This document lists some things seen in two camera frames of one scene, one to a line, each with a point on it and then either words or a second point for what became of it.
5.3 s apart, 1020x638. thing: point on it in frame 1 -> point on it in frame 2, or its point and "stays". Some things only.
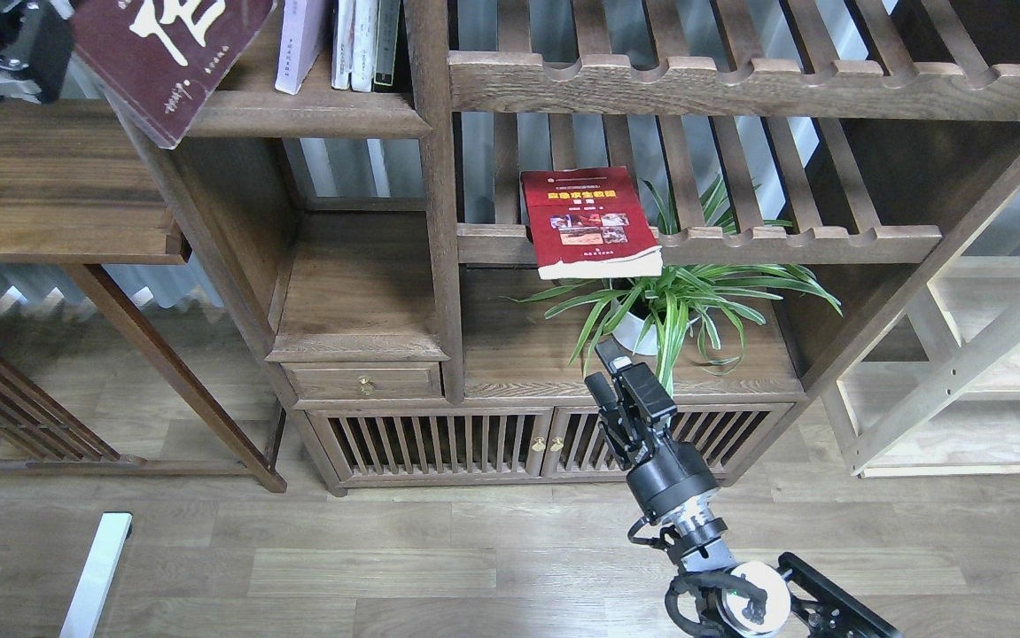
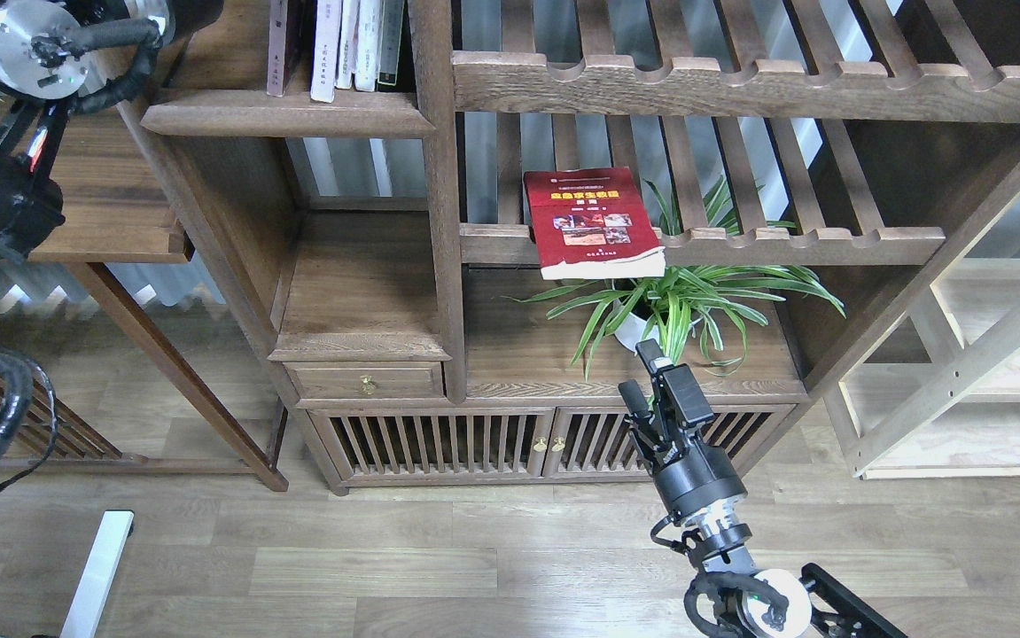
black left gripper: [22, 46] -> [188, 16]
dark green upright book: [387, 21] stays
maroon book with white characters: [161, 58] -> [277, 46]
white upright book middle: [363, 40] stays
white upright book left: [342, 44] stays
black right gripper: [677, 474] -> [699, 476]
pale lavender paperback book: [304, 31] -> [329, 21]
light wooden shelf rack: [981, 378] stays
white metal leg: [98, 575] stays
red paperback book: [588, 222] stays
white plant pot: [627, 331] stays
